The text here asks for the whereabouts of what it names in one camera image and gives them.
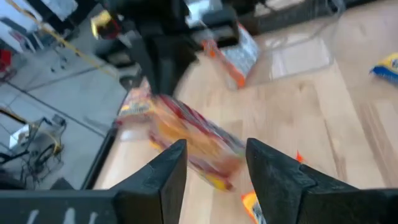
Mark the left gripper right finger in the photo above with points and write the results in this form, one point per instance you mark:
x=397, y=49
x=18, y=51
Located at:
x=273, y=186

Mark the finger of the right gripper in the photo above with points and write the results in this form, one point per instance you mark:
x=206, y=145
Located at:
x=169, y=68

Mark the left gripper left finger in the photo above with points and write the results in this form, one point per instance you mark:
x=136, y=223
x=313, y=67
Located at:
x=161, y=186

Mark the red beef ramen pack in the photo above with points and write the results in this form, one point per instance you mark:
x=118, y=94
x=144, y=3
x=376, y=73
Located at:
x=135, y=105
x=192, y=146

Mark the blue ramen noodle pack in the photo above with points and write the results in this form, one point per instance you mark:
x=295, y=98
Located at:
x=387, y=67

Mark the yellow tape tag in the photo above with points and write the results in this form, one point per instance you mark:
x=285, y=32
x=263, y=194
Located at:
x=101, y=22

